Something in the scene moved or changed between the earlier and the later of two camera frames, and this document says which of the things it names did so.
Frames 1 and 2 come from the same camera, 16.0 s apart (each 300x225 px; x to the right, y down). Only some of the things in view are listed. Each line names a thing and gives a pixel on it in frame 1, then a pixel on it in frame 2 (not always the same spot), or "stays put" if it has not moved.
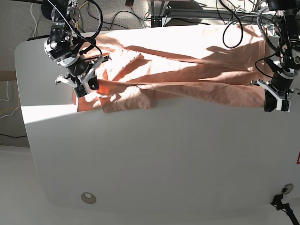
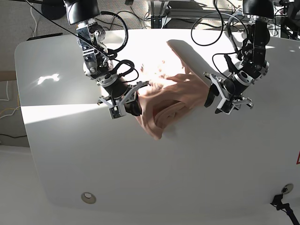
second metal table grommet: [287, 188] stays put
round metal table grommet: [88, 198] stays put
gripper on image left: [80, 71] to [119, 92]
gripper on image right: [279, 87] to [235, 85]
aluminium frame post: [157, 8] stays put
